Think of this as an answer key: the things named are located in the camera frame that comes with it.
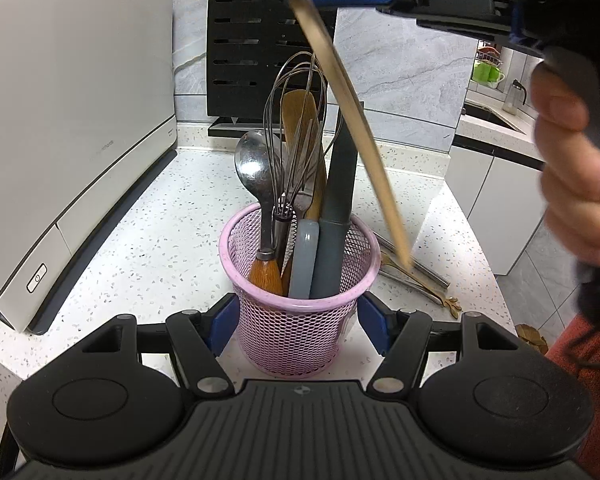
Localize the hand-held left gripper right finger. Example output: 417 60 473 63
357 291 519 397

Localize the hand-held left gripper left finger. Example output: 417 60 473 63
82 292 239 397

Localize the gold slim utensil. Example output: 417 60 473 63
379 252 462 317

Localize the pink mesh utensil holder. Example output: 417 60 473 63
218 205 383 380

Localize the light gray silicone spatula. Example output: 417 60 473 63
287 218 321 300

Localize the steel wire whisk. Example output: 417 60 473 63
262 51 345 281

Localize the wooden chopstick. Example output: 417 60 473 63
263 0 415 270

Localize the dark gray handled utensil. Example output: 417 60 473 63
308 104 366 299

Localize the wooden spatula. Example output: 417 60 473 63
279 88 329 221

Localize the wooden-handled steel spoon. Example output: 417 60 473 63
233 129 285 297

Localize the wooden-handled steel fork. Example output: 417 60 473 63
282 117 326 284

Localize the person's right hand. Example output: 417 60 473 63
529 62 600 267

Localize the green mug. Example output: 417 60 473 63
471 59 506 86

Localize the black slotted knife block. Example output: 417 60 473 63
206 0 339 139

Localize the dark-capped bottle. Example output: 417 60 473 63
502 78 527 115

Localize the kitchen sink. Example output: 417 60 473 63
462 102 529 134

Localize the brown crumpled bag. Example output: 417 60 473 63
517 323 550 354

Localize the white countertop sterilizer appliance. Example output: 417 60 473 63
0 0 180 335

